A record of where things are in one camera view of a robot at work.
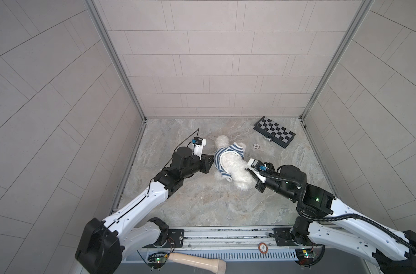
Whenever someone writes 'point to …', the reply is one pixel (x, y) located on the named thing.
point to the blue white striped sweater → (235, 147)
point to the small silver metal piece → (268, 139)
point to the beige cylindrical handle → (213, 265)
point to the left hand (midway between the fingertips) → (219, 157)
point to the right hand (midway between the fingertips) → (245, 168)
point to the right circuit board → (304, 256)
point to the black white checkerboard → (278, 133)
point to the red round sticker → (263, 247)
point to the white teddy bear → (234, 163)
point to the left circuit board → (157, 260)
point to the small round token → (256, 146)
